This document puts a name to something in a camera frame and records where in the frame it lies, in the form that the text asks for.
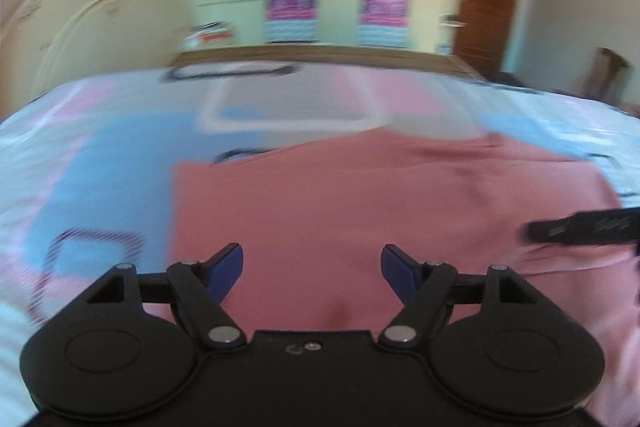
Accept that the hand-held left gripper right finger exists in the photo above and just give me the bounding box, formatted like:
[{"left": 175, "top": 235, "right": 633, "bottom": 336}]
[{"left": 377, "top": 243, "right": 538, "bottom": 353}]

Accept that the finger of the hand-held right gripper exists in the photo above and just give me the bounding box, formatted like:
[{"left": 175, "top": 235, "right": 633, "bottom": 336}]
[{"left": 522, "top": 207, "right": 640, "bottom": 254}]

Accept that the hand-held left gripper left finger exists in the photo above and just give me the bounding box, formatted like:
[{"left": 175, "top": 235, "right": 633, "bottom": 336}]
[{"left": 87, "top": 243, "right": 248, "bottom": 353}]

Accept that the pink knit garment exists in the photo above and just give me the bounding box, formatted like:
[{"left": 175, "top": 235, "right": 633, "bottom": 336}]
[{"left": 169, "top": 127, "right": 640, "bottom": 427}]

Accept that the wooden chair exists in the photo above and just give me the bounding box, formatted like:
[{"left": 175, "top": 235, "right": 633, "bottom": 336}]
[{"left": 581, "top": 47, "right": 632, "bottom": 106}]

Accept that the bed with patterned sheet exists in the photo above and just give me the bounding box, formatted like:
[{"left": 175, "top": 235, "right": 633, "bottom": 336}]
[{"left": 0, "top": 59, "right": 640, "bottom": 427}]

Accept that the white orange cardboard box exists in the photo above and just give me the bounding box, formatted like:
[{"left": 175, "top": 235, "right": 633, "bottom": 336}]
[{"left": 184, "top": 21, "right": 237, "bottom": 51}]

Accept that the cream arched headboard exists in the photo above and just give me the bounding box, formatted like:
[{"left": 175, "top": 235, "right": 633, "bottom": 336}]
[{"left": 0, "top": 0, "right": 197, "bottom": 118}]

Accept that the wooden bed frame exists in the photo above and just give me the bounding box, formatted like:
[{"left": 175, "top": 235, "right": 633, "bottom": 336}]
[{"left": 169, "top": 44, "right": 490, "bottom": 81}]

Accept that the purple wall calendar poster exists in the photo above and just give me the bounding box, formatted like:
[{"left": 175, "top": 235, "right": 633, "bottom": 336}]
[
  {"left": 359, "top": 0, "right": 412, "bottom": 46},
  {"left": 265, "top": 0, "right": 319, "bottom": 42}
]

